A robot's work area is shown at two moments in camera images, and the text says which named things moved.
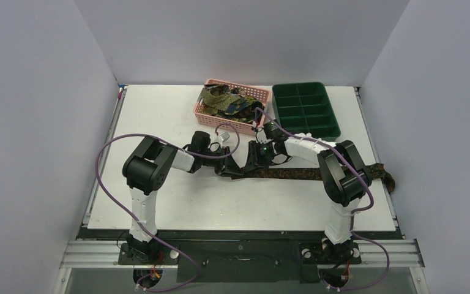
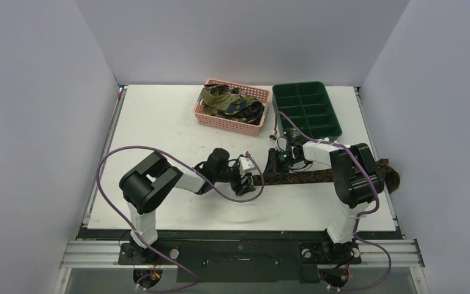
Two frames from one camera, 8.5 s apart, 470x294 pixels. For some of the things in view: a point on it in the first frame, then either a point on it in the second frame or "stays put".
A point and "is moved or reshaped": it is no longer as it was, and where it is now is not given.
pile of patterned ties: [224, 101] stays put
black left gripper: [227, 167] -> [238, 187]
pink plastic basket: [259, 94] stays put
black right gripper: [257, 155] -> [276, 161]
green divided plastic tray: [306, 108] stays put
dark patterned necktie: [377, 170] is moved or reshaped
